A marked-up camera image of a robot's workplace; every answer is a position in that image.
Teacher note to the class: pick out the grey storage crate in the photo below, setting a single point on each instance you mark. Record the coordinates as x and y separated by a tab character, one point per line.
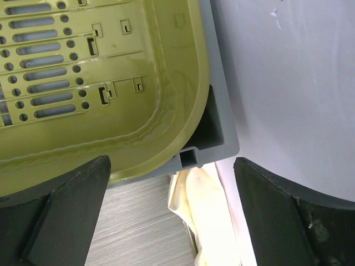
215	137

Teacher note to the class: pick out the yellow plastic basin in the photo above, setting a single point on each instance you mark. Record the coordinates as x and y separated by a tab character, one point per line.
81	79

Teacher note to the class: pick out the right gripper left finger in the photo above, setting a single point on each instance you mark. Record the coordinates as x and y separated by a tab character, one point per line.
53	223

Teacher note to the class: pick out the cream cloth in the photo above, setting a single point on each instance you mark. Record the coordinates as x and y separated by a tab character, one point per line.
197	195

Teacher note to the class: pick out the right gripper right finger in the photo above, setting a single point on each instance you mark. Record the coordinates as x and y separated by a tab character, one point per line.
290	224

